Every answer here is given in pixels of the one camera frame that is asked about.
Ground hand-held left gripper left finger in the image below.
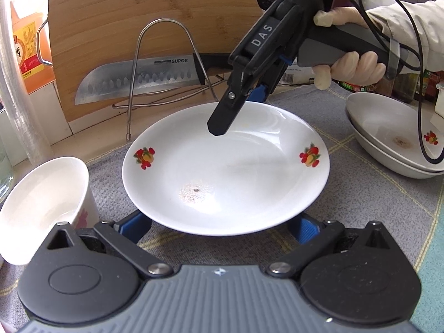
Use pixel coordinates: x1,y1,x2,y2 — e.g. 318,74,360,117
45,211,173,279

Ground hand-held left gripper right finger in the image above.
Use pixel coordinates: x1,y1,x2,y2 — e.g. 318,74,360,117
265,213,391,279

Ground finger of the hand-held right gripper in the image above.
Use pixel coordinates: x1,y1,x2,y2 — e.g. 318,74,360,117
207,69,258,137
248,82,270,103

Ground white fruit-print plate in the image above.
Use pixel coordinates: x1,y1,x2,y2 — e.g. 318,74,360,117
122,102,330,235
349,114,444,180

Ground white cup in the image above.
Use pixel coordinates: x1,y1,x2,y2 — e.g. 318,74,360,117
0,157,101,266

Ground white bowls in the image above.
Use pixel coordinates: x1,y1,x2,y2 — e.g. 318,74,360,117
345,92,444,174

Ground person's right forearm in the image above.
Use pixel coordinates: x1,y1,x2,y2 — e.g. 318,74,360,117
366,1,444,77

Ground person's right hand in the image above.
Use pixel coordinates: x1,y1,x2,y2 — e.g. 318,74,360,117
312,5,386,90

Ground grey checked cloth mat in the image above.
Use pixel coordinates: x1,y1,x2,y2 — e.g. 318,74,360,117
0,86,444,307

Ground clear glass bottle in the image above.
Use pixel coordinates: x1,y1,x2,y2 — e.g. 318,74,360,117
392,73,422,104

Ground teal cloth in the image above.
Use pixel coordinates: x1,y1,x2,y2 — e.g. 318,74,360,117
414,211,444,320

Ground bamboo cutting board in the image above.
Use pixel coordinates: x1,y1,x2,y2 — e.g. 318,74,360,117
36,0,264,134

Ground white plastic seasoning box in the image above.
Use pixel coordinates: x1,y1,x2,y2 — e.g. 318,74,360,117
434,82,444,115

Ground orange cooking oil bottle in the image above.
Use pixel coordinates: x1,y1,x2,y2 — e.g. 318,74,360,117
10,2,56,95

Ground black-handled kitchen knife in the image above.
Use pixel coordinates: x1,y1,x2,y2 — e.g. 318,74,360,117
74,53,234,105

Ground steel wire rack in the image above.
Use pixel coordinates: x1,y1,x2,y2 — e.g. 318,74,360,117
112,21,223,141

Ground black cable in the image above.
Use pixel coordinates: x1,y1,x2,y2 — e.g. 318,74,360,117
345,0,444,164

